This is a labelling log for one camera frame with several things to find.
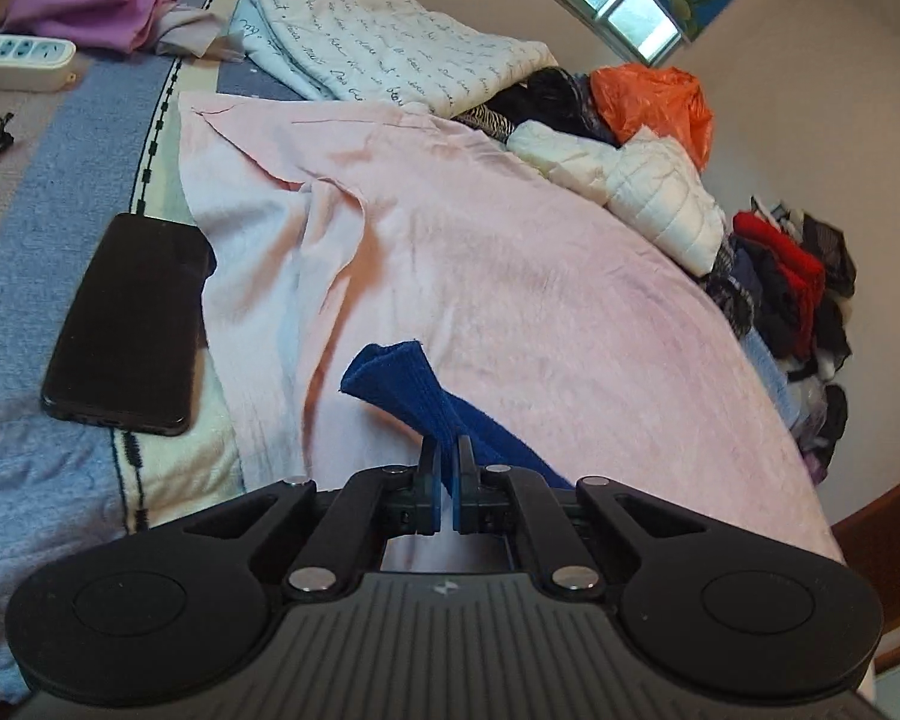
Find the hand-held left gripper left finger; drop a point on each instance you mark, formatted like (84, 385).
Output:
(437, 499)

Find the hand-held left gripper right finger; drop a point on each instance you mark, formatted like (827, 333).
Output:
(457, 499)

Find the blue knit garment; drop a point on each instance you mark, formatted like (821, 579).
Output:
(412, 390)

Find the pile of dark and red clothes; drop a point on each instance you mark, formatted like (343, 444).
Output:
(787, 277)

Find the black striped clothes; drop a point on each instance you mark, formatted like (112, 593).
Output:
(540, 101)

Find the pink blanket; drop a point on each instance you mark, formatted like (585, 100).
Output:
(570, 315)

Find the black smartphone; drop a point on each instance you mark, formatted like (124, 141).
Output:
(127, 322)

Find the white quilted jacket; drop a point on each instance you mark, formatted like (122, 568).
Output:
(645, 187)

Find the orange plastic bag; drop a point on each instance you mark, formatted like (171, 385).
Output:
(645, 105)

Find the brown wooden door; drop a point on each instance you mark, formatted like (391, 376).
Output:
(892, 532)

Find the white script-print cloth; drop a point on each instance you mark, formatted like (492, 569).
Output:
(390, 45)

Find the blue striped bed blanket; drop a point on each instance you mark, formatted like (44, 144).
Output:
(67, 157)

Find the grey cloth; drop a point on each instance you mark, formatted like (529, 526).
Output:
(187, 34)

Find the purple cloth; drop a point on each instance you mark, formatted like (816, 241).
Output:
(97, 4)

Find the white power strip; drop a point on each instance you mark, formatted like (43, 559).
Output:
(15, 60)

